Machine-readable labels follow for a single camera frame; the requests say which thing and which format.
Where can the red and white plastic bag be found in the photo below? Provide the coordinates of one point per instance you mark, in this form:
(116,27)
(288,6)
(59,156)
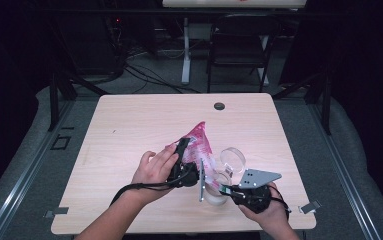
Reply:
(200,146)

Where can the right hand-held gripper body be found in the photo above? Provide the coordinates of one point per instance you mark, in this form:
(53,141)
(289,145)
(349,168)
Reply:
(254,198)

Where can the grey tape piece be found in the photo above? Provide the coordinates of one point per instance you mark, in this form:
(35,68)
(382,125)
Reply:
(309,207)
(57,211)

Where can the person's right hand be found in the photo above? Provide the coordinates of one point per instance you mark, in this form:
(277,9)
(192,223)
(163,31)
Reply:
(274,213)

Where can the black metal stand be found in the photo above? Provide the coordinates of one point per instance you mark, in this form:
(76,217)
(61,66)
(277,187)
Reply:
(326,106)
(53,100)

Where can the grey metal floor rail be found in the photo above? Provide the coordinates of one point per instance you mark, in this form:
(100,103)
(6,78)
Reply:
(342,173)
(25,173)

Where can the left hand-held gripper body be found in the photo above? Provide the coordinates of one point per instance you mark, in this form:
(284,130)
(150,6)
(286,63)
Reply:
(187,175)

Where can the black folding chair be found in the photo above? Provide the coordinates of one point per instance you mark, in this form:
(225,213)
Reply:
(242,36)

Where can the person's left hand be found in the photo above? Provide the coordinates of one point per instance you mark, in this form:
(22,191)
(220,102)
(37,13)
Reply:
(152,171)

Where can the dark equipment with red light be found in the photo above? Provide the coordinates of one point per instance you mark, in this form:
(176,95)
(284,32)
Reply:
(92,43)

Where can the white desk leg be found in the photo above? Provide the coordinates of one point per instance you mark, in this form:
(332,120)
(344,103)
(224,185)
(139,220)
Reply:
(186,60)

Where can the round grey table grommet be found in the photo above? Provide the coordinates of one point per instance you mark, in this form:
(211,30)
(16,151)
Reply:
(219,106)

